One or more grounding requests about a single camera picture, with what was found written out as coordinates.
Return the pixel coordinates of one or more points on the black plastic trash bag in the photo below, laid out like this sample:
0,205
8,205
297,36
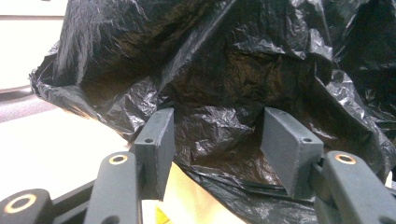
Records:
218,62

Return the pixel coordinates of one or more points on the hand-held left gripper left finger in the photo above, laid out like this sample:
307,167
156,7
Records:
157,146

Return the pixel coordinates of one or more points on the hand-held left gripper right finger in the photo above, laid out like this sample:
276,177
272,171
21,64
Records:
289,149

